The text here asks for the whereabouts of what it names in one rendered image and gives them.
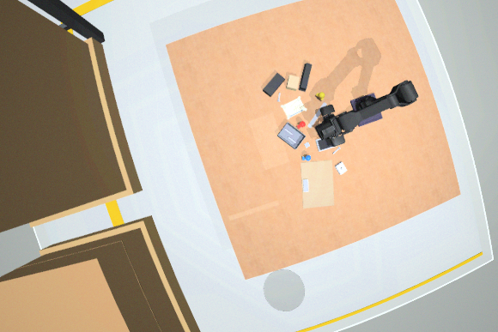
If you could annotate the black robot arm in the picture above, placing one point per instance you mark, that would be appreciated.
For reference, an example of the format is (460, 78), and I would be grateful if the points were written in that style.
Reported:
(401, 95)

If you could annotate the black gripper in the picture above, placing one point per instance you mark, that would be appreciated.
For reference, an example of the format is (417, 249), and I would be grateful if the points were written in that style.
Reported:
(328, 111)

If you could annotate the cream paper card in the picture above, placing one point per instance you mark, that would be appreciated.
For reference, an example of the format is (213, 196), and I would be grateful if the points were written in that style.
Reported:
(294, 107)

